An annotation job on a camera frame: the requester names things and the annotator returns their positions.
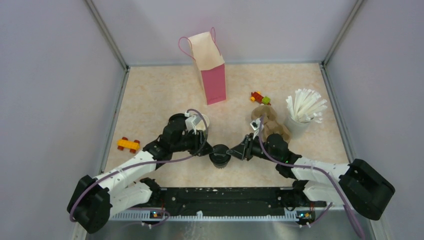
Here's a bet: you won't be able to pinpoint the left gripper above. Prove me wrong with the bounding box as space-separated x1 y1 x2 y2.
171 128 215 157

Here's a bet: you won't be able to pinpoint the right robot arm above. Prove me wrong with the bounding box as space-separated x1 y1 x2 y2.
227 133 396 221

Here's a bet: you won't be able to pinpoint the brown pulp cup carrier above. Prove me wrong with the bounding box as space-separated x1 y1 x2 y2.
251 105 292 143

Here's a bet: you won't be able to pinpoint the white cup of straws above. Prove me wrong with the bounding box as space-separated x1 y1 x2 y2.
284 88 328 139

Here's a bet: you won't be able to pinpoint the yellow red toy car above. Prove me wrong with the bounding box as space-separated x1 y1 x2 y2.
116 137 140 154

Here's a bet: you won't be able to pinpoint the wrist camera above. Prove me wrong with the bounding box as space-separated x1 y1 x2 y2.
184 112 197 133
250 118 262 132

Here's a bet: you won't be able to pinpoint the pink paper bag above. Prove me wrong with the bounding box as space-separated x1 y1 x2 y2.
178 27 227 105

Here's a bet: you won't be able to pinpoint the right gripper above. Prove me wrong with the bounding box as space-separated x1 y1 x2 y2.
228 133 279 163

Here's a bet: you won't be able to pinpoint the black paper cup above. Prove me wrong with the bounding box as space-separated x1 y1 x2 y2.
209 155 231 169

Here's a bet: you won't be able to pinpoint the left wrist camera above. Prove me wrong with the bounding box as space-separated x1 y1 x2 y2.
184 112 197 133

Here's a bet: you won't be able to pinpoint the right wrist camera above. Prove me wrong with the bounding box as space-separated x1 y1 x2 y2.
250 118 262 132

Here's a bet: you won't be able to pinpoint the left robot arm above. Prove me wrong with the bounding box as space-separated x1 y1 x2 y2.
66 109 213 234

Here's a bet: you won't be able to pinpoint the red yellow green toy blocks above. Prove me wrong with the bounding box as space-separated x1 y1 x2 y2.
250 91 271 106

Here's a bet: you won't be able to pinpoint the green paper cup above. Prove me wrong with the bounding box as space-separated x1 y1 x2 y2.
194 114 210 132

